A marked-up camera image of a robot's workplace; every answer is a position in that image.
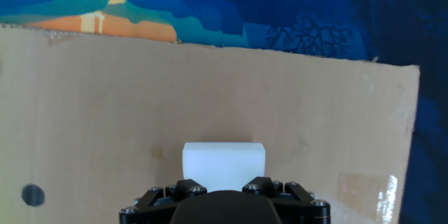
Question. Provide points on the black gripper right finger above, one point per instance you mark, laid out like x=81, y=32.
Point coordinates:
x=301, y=211

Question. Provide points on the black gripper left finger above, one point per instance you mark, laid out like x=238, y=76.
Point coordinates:
x=150, y=211

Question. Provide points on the white rectangular sponge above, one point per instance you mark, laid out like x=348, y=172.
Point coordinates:
x=224, y=164

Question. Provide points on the clear adhesive tape piece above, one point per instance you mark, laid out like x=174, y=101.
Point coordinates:
x=364, y=189

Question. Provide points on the brown cardboard sheet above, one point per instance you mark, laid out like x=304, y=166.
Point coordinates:
x=140, y=112

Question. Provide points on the black ink spot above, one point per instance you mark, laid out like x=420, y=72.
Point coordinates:
x=33, y=195

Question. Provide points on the blue forest print table mat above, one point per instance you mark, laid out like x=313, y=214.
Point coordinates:
x=280, y=0

